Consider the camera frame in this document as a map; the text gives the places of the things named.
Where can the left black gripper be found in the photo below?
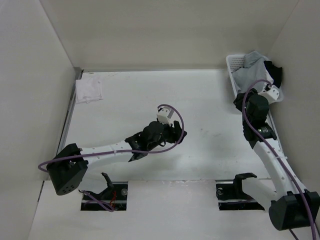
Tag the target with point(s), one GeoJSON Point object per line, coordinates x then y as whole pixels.
{"type": "Point", "coordinates": [172, 131]}

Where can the grey tank top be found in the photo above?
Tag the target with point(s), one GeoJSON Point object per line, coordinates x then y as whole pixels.
{"type": "Point", "coordinates": [253, 69]}

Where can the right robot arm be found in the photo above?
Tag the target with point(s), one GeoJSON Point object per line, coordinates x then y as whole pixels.
{"type": "Point", "coordinates": [290, 205]}

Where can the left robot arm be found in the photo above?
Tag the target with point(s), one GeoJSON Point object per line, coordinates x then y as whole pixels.
{"type": "Point", "coordinates": [68, 170]}

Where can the folded white tank top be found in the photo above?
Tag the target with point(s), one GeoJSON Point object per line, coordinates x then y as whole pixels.
{"type": "Point", "coordinates": [88, 90]}

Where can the black tank top in basket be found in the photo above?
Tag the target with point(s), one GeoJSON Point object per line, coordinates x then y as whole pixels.
{"type": "Point", "coordinates": [276, 73]}

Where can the white plastic laundry basket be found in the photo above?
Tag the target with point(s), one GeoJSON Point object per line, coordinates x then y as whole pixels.
{"type": "Point", "coordinates": [236, 61]}

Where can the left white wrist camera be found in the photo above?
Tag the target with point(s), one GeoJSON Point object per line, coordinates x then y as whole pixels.
{"type": "Point", "coordinates": [164, 115]}

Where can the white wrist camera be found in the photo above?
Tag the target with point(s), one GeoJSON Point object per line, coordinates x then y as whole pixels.
{"type": "Point", "coordinates": [164, 115]}
{"type": "Point", "coordinates": [271, 93]}

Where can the left metal table rail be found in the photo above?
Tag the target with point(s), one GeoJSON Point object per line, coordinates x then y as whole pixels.
{"type": "Point", "coordinates": [69, 112]}

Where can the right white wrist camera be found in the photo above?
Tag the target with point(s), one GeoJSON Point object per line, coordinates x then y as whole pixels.
{"type": "Point", "coordinates": [271, 93]}

